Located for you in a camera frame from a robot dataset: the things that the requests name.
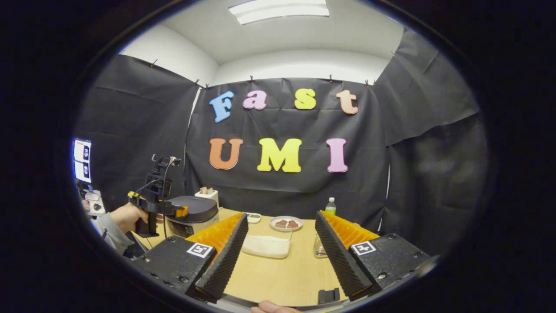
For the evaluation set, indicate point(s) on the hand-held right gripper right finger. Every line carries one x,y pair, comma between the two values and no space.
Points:
339,261

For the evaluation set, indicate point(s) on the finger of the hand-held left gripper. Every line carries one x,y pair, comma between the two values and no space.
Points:
181,211

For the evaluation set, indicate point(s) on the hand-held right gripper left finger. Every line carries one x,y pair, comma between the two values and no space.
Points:
226,261

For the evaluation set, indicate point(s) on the black silver rice cooker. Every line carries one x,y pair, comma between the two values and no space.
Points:
195,208

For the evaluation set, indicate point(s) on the white toaster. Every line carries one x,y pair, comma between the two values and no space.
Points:
210,198

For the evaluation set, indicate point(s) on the small divided white dish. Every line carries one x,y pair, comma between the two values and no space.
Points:
253,217

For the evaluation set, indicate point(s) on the green tea bottle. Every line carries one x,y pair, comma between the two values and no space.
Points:
330,208

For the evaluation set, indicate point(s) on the brown meat piece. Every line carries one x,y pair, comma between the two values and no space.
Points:
293,224
281,224

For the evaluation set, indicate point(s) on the white side desk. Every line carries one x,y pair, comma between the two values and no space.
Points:
95,204

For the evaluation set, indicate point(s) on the white round plate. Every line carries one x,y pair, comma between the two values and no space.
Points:
286,217

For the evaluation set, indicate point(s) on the computer monitor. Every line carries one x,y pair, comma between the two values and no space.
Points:
82,161

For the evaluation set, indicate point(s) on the black backdrop cloth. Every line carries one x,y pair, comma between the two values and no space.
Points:
282,191

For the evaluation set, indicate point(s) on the large ceiling light panel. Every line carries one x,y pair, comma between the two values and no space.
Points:
278,11

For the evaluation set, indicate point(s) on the small black bracket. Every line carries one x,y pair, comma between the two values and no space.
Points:
329,296

